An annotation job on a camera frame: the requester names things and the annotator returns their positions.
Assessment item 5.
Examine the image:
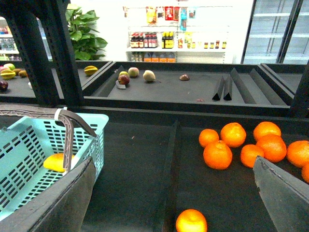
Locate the pale green pear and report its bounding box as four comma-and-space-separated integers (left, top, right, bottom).
143, 70, 156, 82

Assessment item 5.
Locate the yellow mango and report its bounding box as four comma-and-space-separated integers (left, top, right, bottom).
43, 153, 66, 173

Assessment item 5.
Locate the white product shelf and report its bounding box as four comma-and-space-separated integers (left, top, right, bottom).
123, 4, 233, 64

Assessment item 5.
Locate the brown basket handle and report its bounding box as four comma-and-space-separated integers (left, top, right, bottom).
0, 104, 97, 172

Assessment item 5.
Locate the green potted plant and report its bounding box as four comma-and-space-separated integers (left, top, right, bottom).
65, 3, 108, 61

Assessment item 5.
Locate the glass door refrigerator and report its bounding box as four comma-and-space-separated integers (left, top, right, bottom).
241, 0, 309, 65

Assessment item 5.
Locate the brown small fruit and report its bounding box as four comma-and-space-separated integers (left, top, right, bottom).
179, 74, 190, 81

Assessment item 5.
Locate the light blue plastic basket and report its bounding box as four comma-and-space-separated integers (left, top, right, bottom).
0, 113, 110, 221

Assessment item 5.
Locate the dark red fruit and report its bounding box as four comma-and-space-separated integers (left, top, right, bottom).
118, 74, 130, 85

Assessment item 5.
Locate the black triangular divider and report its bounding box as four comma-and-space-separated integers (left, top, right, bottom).
211, 75, 226, 102
223, 75, 234, 102

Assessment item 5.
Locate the yellow star fruit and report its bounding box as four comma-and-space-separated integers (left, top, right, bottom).
84, 66, 98, 76

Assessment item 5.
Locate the orange tangerine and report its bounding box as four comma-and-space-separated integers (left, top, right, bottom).
220, 122, 247, 148
198, 129, 219, 148
253, 121, 281, 141
286, 140, 309, 168
203, 140, 233, 170
240, 144, 264, 168
176, 209, 208, 232
301, 162, 309, 183
256, 134, 287, 163

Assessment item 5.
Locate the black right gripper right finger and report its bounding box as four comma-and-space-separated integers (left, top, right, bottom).
253, 156, 309, 232

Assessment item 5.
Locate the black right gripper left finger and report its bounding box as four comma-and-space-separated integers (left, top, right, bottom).
0, 158, 96, 232

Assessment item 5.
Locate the green red apple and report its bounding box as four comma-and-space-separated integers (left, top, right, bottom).
128, 67, 139, 78

